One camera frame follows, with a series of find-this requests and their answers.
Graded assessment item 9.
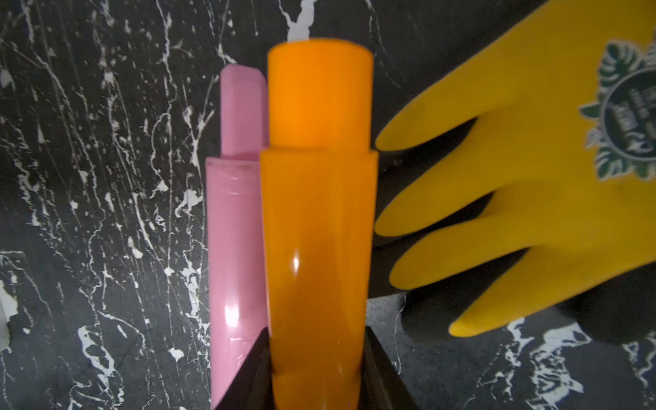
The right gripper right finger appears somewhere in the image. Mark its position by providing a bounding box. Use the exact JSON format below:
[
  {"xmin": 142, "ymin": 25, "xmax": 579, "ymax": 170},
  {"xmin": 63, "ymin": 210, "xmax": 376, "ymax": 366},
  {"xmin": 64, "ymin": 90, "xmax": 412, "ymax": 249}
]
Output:
[{"xmin": 360, "ymin": 326, "xmax": 419, "ymax": 410}]

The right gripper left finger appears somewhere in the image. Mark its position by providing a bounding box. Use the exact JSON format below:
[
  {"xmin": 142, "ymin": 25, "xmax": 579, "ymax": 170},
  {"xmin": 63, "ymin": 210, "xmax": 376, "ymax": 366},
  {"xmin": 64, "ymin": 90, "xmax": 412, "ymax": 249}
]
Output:
[{"xmin": 215, "ymin": 328, "xmax": 272, "ymax": 410}]

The pink toy microphone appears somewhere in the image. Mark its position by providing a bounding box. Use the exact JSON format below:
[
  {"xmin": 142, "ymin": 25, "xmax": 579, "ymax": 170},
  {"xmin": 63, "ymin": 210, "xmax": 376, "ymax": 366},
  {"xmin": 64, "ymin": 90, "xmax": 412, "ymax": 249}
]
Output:
[{"xmin": 205, "ymin": 64, "xmax": 268, "ymax": 408}]

